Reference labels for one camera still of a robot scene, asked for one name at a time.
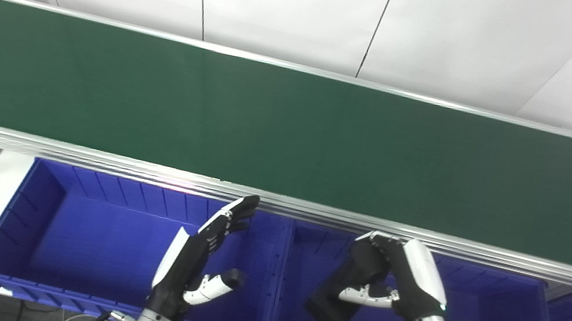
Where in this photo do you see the green conveyor belt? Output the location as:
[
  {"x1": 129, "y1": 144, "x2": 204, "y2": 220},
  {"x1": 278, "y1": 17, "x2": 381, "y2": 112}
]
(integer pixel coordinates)
[{"x1": 0, "y1": 0, "x2": 572, "y2": 294}]

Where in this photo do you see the left white-black robot hand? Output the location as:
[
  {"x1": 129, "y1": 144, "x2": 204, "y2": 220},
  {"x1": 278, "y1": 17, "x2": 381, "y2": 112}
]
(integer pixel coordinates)
[{"x1": 145, "y1": 180, "x2": 261, "y2": 321}]

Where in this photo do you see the green conveyor belt surface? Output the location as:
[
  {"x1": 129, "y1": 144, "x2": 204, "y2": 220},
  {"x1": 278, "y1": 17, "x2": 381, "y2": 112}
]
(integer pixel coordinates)
[{"x1": 0, "y1": 0, "x2": 572, "y2": 271}]

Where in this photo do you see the right white-black robot hand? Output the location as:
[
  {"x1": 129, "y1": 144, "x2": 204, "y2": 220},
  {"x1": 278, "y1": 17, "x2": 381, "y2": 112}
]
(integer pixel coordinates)
[{"x1": 336, "y1": 226, "x2": 458, "y2": 321}]

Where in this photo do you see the black cylinder-on-block part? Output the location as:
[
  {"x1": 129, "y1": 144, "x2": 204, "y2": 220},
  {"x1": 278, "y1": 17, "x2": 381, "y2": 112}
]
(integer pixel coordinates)
[{"x1": 302, "y1": 234, "x2": 396, "y2": 321}]

